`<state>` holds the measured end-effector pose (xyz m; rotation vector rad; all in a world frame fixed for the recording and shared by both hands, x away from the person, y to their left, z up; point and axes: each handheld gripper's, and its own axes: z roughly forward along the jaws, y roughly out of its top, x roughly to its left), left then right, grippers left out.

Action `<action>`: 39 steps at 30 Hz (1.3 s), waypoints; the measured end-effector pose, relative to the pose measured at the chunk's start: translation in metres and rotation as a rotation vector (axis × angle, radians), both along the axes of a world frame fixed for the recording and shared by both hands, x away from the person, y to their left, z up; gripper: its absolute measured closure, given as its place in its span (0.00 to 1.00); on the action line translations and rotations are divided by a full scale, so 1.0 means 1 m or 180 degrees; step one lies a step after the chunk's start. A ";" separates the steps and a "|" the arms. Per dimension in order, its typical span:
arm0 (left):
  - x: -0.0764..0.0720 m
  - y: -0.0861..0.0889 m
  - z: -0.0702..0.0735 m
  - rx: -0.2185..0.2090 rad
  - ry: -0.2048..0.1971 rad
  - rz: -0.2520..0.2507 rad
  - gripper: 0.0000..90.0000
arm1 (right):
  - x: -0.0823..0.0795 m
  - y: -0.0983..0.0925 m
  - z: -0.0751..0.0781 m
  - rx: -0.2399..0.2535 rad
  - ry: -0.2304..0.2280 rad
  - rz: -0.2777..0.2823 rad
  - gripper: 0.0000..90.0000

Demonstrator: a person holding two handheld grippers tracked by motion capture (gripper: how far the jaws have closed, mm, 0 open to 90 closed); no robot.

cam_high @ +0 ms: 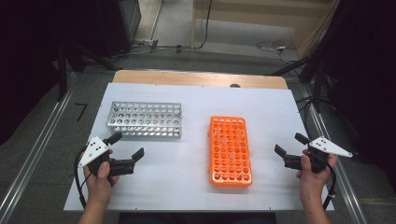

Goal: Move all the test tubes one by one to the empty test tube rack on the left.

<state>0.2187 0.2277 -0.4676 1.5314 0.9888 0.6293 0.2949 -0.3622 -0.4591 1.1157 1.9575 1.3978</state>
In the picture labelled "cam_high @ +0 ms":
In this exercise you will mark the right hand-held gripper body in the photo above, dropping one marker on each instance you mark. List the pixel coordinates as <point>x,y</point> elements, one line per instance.
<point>327,146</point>

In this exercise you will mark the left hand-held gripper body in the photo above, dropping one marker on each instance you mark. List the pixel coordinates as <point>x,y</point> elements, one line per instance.
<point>93,151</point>

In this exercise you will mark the silver metal test tube rack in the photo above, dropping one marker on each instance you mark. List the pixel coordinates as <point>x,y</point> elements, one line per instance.
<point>143,119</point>

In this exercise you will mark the clear glass test tube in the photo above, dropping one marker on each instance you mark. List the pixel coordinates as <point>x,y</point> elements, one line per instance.
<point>217,132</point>
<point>224,143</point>
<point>232,157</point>
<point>242,134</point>

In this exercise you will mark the orange plastic test tube rack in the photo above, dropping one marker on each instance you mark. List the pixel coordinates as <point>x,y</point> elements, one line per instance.
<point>229,161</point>

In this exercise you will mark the person's left hand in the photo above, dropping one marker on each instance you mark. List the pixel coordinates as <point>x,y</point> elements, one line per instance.
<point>99,188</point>

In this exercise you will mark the person's right hand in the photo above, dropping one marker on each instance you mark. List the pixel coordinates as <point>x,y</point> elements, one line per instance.
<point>313,185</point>

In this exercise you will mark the white board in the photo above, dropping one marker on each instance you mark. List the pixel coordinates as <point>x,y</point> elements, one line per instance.
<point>186,155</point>

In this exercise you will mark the black metal stand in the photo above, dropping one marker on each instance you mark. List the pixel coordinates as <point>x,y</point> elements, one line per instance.
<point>317,87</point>
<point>62,77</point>

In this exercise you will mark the dark round table grommet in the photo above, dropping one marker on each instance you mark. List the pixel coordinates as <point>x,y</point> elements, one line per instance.
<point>235,85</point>

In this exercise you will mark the dark curtain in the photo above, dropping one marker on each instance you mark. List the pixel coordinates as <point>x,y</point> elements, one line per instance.
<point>28,62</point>
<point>367,77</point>

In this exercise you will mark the wooden table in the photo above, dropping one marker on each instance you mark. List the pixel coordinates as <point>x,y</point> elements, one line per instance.
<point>186,77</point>

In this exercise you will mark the dark cabinet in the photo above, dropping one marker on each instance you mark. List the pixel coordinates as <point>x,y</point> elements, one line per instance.
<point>118,28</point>

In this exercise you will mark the light wooden partition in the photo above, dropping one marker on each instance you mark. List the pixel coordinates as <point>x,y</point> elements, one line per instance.
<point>249,14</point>

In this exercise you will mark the metal floor rail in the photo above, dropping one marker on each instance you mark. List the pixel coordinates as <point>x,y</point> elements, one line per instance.
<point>34,155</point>
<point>345,186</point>

